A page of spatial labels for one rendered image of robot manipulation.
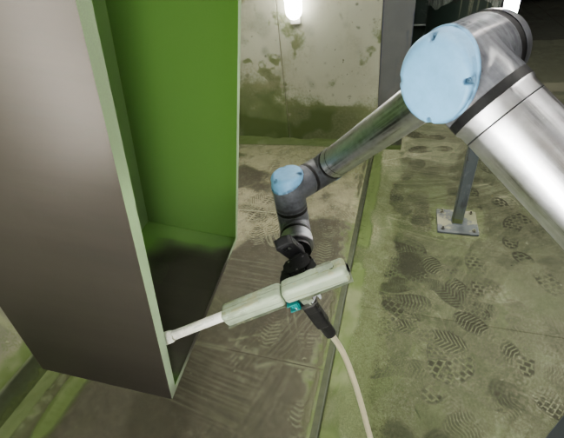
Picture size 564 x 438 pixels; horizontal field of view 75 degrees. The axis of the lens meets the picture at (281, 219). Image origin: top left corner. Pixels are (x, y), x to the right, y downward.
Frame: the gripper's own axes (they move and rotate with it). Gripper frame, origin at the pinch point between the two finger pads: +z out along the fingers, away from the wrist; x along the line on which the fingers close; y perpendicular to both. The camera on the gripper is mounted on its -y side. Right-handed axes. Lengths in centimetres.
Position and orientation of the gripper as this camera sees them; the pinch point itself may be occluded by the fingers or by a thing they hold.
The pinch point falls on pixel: (301, 299)
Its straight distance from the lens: 84.5
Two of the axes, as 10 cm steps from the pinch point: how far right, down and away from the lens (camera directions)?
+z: 0.6, 5.7, -8.2
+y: 4.5, 7.2, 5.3
